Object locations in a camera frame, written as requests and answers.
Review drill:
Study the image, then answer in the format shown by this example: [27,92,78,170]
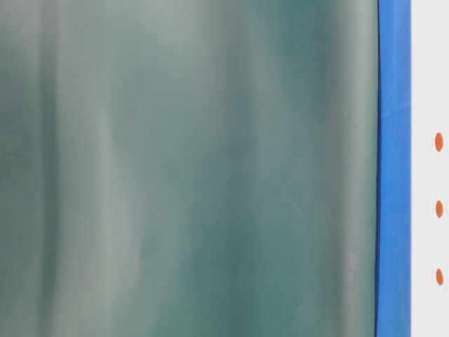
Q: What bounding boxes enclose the teal background curtain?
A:
[1,1,378,336]

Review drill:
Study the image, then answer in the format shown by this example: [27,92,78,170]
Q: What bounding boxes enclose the blue table cloth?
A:
[376,1,412,336]

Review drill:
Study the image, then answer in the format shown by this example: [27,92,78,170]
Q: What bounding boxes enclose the white foam board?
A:
[411,1,448,336]

